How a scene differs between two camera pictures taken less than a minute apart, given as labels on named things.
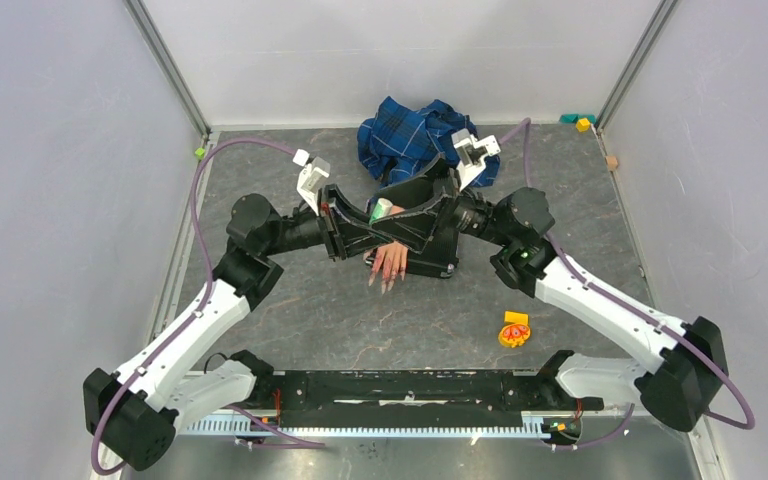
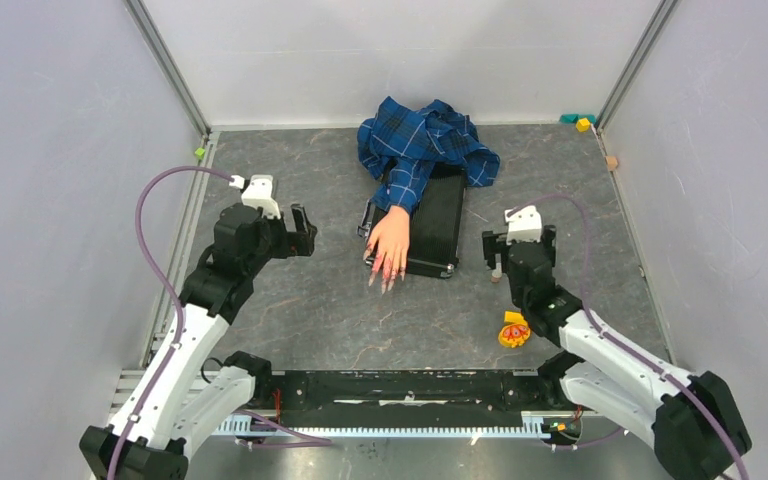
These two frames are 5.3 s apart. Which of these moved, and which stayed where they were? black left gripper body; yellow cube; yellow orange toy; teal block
Moved: black left gripper body
Stayed: yellow orange toy; yellow cube; teal block
